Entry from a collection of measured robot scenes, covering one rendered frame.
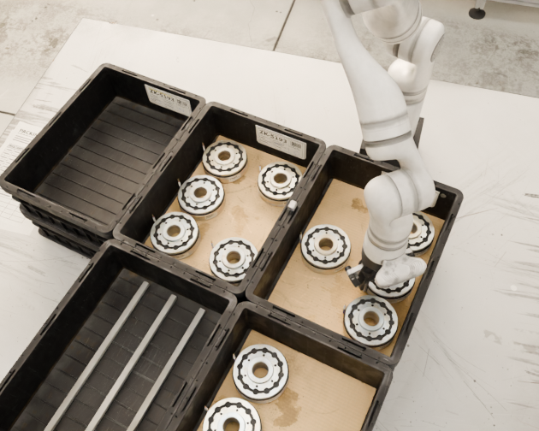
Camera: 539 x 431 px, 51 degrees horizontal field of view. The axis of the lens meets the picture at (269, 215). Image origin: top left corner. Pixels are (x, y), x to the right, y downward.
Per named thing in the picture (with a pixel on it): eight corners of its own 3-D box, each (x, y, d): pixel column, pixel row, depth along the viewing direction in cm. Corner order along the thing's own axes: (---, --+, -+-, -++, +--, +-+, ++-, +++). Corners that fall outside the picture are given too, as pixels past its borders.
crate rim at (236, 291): (210, 105, 131) (209, 98, 129) (328, 149, 123) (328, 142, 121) (111, 241, 113) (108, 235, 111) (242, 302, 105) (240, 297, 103)
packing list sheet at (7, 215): (14, 121, 159) (13, 119, 158) (87, 137, 155) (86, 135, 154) (-52, 216, 143) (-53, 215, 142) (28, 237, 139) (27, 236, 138)
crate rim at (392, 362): (328, 149, 123) (329, 142, 121) (463, 197, 115) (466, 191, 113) (242, 302, 105) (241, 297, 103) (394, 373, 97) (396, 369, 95)
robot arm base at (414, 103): (381, 112, 142) (390, 61, 127) (417, 120, 140) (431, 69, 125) (373, 140, 137) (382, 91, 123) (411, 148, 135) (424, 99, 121)
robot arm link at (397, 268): (379, 291, 96) (383, 275, 90) (352, 237, 101) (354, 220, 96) (427, 274, 97) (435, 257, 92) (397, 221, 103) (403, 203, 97)
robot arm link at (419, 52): (453, 15, 111) (435, 79, 125) (410, 0, 113) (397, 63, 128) (434, 44, 107) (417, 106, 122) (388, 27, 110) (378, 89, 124)
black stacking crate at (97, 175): (116, 96, 147) (104, 62, 138) (215, 132, 139) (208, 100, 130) (18, 211, 129) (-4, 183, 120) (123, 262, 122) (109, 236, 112)
